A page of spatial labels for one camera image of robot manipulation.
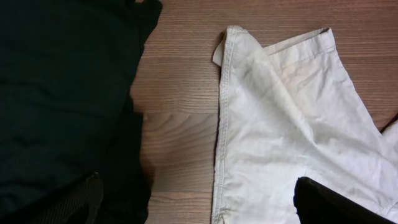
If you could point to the black garment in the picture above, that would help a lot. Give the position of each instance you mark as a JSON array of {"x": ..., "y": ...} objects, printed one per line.
[{"x": 67, "y": 68}]

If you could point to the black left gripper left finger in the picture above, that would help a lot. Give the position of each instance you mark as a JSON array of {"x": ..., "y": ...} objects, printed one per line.
[{"x": 77, "y": 203}]

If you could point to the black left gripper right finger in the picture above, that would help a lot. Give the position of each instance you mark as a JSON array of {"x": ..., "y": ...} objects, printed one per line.
[{"x": 317, "y": 204}]

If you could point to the beige khaki shorts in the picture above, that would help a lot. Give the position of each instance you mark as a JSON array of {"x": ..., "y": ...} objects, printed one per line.
[{"x": 287, "y": 111}]

